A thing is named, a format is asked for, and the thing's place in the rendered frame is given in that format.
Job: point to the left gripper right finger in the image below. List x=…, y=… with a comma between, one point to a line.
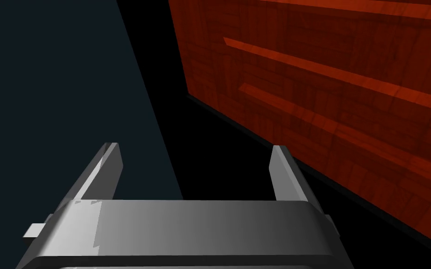
x=286, y=181

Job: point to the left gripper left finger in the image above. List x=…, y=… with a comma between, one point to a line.
x=101, y=179

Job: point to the red-brown wooden cupboard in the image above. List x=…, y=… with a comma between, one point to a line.
x=275, y=78

